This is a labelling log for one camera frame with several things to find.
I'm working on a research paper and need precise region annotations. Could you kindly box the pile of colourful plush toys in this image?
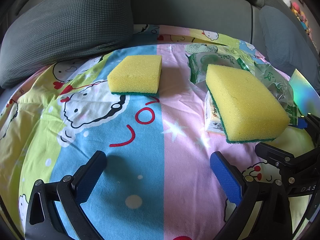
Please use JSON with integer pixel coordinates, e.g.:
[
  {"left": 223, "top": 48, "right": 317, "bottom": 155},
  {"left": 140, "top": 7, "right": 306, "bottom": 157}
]
[{"left": 287, "top": 1, "right": 314, "bottom": 37}]

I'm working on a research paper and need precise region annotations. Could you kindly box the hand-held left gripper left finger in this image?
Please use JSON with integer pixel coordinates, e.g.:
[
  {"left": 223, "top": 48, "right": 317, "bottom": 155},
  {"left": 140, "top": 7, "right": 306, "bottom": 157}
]
[{"left": 25, "top": 150, "right": 108, "bottom": 240}]

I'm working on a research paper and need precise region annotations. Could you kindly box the large yellow sponge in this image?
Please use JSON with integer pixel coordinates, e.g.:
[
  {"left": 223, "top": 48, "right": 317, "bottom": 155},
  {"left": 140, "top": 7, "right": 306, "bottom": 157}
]
[{"left": 205, "top": 64, "right": 290, "bottom": 144}]

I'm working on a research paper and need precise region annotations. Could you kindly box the small yellow sponge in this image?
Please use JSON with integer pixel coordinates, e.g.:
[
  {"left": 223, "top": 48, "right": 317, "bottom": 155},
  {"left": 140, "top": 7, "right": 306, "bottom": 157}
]
[{"left": 107, "top": 55, "right": 163, "bottom": 96}]

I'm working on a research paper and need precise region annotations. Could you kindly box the cartoon printed blanket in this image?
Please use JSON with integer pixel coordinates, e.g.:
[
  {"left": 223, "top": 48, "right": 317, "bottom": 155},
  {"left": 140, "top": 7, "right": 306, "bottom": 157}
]
[{"left": 0, "top": 24, "right": 320, "bottom": 240}]

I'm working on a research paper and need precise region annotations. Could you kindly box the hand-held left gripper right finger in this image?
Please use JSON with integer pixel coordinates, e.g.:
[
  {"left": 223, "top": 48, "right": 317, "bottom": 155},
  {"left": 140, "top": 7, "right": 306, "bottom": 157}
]
[{"left": 211, "top": 151, "right": 293, "bottom": 240}]

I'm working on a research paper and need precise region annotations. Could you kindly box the blue-grey sofa cushion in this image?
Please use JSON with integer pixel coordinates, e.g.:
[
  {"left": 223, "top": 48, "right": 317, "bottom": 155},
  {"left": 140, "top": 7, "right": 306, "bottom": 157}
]
[{"left": 259, "top": 5, "right": 320, "bottom": 94}]

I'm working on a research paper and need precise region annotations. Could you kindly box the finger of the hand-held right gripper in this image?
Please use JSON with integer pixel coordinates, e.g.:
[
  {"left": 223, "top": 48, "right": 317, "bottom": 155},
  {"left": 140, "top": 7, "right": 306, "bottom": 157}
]
[
  {"left": 294, "top": 114, "right": 320, "bottom": 165},
  {"left": 255, "top": 142, "right": 320, "bottom": 188}
]

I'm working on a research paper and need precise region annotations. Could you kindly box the green fluffy cloth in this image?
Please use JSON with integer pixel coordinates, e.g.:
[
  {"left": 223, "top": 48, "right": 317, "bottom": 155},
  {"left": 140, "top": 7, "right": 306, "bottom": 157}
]
[{"left": 186, "top": 43, "right": 218, "bottom": 54}]

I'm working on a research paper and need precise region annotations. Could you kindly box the green cardboard box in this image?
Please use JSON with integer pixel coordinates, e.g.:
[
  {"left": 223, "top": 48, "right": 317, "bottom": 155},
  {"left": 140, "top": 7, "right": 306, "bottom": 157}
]
[{"left": 290, "top": 69, "right": 320, "bottom": 117}]

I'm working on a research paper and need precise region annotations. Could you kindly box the grey sofa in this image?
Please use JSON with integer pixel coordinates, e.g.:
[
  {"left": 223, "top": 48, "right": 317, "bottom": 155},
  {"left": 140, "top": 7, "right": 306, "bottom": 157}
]
[{"left": 0, "top": 0, "right": 320, "bottom": 95}]

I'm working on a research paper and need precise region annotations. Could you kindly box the grey textured pillow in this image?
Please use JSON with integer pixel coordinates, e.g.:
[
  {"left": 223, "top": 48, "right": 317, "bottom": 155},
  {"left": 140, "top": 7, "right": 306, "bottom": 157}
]
[{"left": 0, "top": 0, "right": 134, "bottom": 89}]

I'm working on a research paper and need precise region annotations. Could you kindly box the tissue packet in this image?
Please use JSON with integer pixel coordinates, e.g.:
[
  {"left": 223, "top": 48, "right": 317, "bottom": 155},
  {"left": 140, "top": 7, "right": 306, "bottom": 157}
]
[{"left": 204, "top": 91, "right": 227, "bottom": 135}]

